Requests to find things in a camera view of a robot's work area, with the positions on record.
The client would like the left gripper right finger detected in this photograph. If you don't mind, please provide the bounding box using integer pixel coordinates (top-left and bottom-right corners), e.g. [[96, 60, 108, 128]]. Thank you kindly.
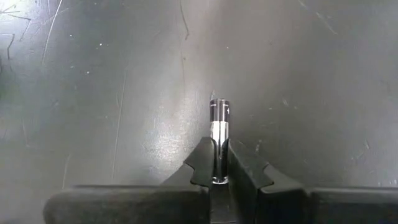
[[228, 139, 398, 224]]

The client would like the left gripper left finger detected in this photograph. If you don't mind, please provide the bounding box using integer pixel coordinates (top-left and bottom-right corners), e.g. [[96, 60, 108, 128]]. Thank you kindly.
[[43, 136, 216, 224]]

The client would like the small clear glass vial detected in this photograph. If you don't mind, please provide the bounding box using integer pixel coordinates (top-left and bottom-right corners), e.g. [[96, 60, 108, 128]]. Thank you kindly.
[[209, 98, 231, 185]]

